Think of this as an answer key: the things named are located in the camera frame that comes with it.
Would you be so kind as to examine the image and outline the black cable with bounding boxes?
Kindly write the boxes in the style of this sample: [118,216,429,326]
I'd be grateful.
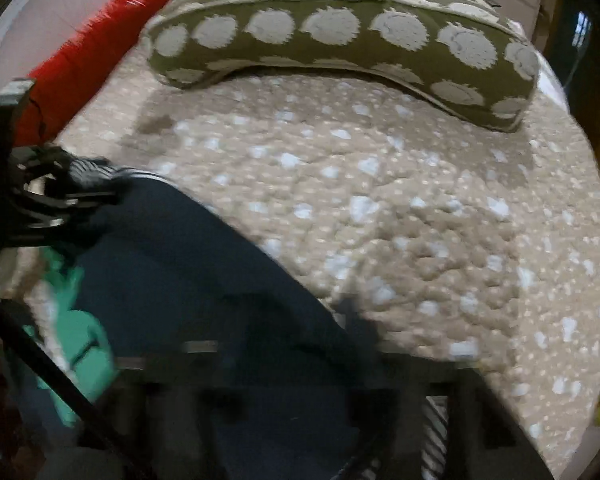
[0,286,96,421]

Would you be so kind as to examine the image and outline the olive hedgehog bolster pillow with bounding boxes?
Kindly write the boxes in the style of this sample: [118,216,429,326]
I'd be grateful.
[140,0,539,132]

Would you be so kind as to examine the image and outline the red blanket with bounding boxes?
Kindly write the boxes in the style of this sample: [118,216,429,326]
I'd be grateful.
[14,0,169,146]

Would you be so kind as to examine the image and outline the dark navy striped pants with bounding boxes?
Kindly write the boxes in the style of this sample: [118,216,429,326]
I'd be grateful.
[29,159,451,480]

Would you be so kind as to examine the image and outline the green cloth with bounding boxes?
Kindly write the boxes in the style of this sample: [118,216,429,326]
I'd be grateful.
[20,248,118,404]

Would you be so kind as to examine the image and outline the beige dotted bed quilt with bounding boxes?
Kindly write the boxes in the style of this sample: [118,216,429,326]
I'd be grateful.
[0,44,600,480]

